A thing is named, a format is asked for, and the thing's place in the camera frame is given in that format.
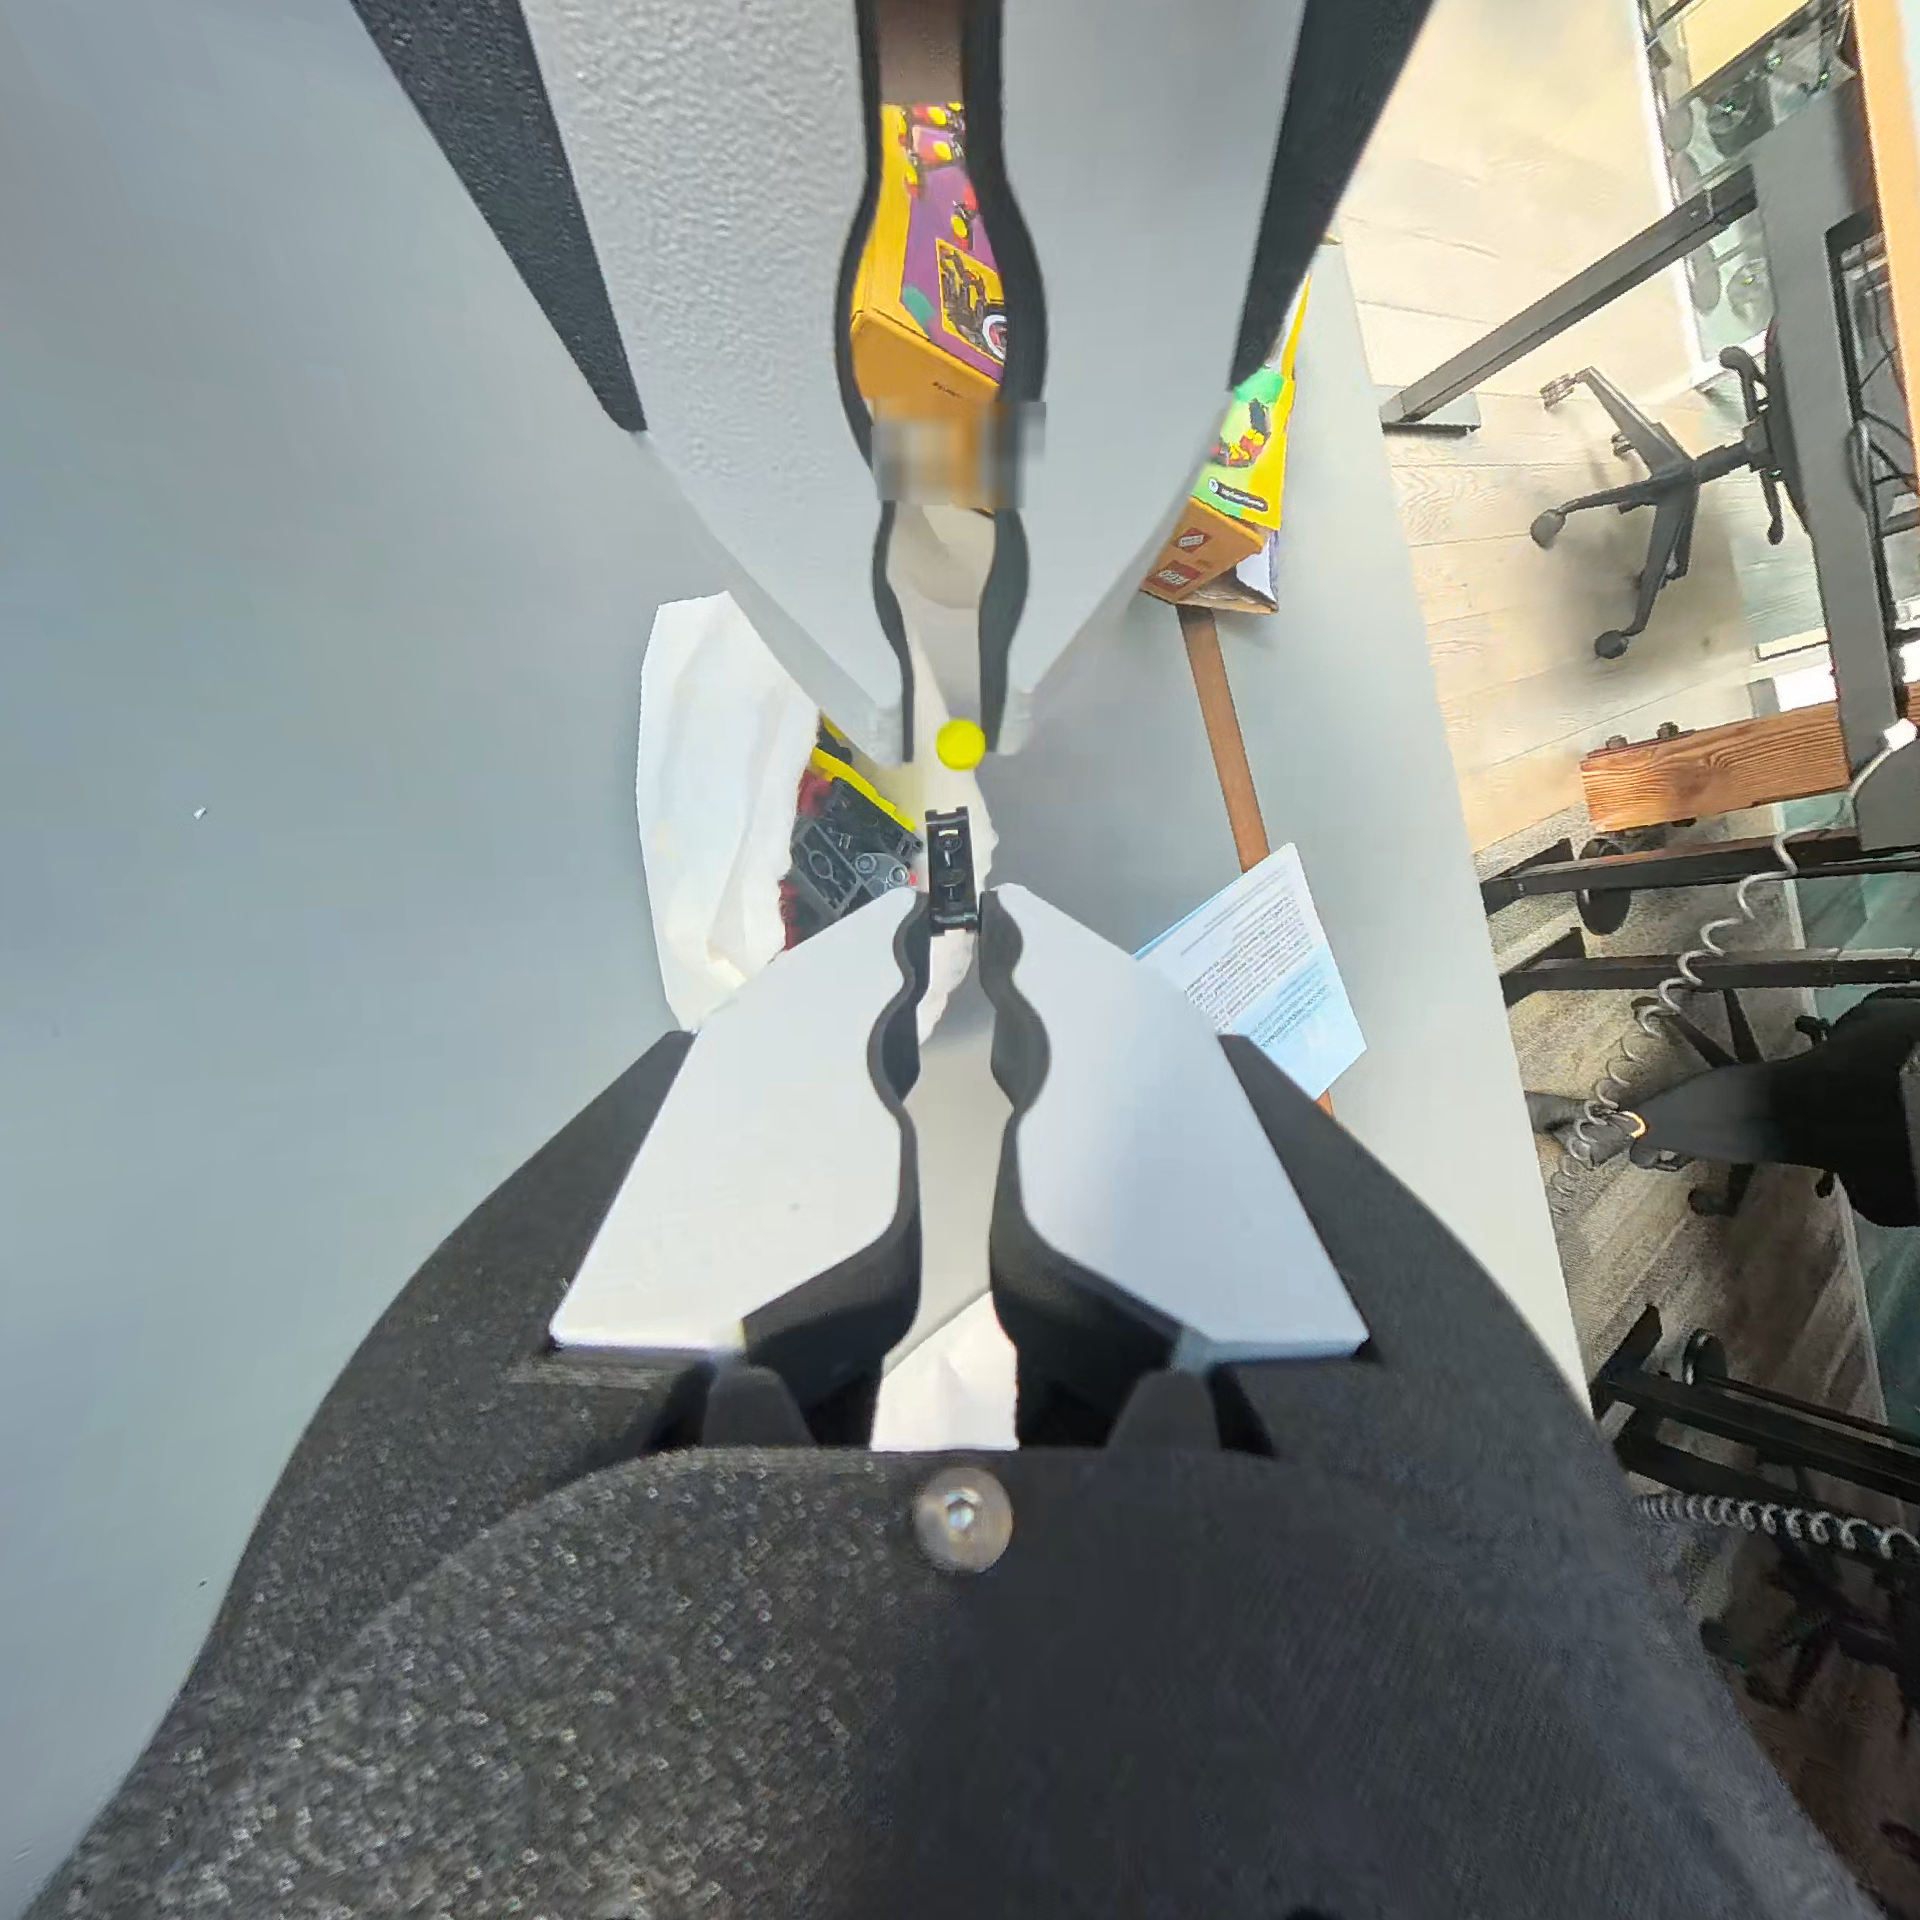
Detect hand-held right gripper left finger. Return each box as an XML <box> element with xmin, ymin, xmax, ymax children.
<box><xmin>549</xmin><ymin>884</ymin><xmax>923</xmax><ymax>1444</ymax></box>

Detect instruction booklet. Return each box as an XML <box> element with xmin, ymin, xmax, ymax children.
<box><xmin>1137</xmin><ymin>843</ymin><xmax>1369</xmax><ymax>1100</ymax></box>

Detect grey coiled cable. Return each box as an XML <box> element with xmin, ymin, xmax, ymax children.
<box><xmin>1631</xmin><ymin>1481</ymin><xmax>1920</xmax><ymax>1566</ymax></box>

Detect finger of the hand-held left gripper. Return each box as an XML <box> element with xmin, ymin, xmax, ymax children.
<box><xmin>514</xmin><ymin>0</ymin><xmax>923</xmax><ymax>762</ymax></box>
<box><xmin>964</xmin><ymin>0</ymin><xmax>1309</xmax><ymax>759</ymax></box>

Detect white coiled cable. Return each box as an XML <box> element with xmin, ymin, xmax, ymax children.
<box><xmin>1548</xmin><ymin>719</ymin><xmax>1920</xmax><ymax>1194</ymax></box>

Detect yellow lego box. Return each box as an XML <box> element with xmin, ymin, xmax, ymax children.
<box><xmin>849</xmin><ymin>104</ymin><xmax>1315</xmax><ymax>617</ymax></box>

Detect black office chair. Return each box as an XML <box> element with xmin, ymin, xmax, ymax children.
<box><xmin>1530</xmin><ymin>345</ymin><xmax>1802</xmax><ymax>664</ymax></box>
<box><xmin>1621</xmin><ymin>990</ymin><xmax>1920</xmax><ymax>1235</ymax></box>

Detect light wooden beam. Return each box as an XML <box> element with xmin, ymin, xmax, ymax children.
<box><xmin>1580</xmin><ymin>682</ymin><xmax>1920</xmax><ymax>835</ymax></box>

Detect crumpled white paper bag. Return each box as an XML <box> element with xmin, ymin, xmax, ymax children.
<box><xmin>638</xmin><ymin>504</ymin><xmax>1038</xmax><ymax>1451</ymax></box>

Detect heap of dark lego pieces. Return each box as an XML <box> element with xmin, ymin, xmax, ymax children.
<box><xmin>777</xmin><ymin>721</ymin><xmax>926</xmax><ymax>958</ymax></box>

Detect black lego bar coloured studs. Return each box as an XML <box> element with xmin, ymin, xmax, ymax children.
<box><xmin>921</xmin><ymin>807</ymin><xmax>986</xmax><ymax>936</ymax></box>

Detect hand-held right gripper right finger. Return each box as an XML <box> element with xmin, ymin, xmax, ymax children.
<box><xmin>975</xmin><ymin>883</ymin><xmax>1374</xmax><ymax>1444</ymax></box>

